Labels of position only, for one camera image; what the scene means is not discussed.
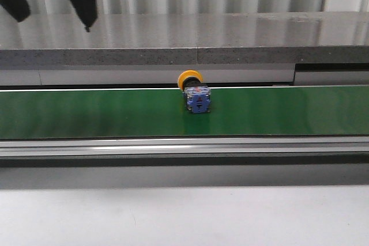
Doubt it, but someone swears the green conveyor belt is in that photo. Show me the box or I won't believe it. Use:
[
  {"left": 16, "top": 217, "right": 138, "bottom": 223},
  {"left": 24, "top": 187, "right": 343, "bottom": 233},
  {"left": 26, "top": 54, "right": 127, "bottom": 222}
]
[{"left": 1, "top": 86, "right": 368, "bottom": 139}]

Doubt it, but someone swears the yellow push button switch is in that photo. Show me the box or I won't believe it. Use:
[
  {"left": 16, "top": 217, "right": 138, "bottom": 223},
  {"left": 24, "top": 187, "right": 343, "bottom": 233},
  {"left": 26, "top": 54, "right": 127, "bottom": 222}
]
[{"left": 178, "top": 70, "right": 211, "bottom": 113}]

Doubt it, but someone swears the grey stone counter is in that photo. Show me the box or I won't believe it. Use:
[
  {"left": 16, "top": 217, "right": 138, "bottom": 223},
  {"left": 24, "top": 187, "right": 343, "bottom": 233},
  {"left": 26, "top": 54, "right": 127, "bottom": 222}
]
[{"left": 1, "top": 12, "right": 368, "bottom": 68}]

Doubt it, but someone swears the aluminium conveyor frame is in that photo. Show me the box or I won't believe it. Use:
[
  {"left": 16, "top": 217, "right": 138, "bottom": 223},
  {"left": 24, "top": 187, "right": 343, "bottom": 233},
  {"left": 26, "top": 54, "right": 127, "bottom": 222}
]
[{"left": 0, "top": 84, "right": 369, "bottom": 169}]

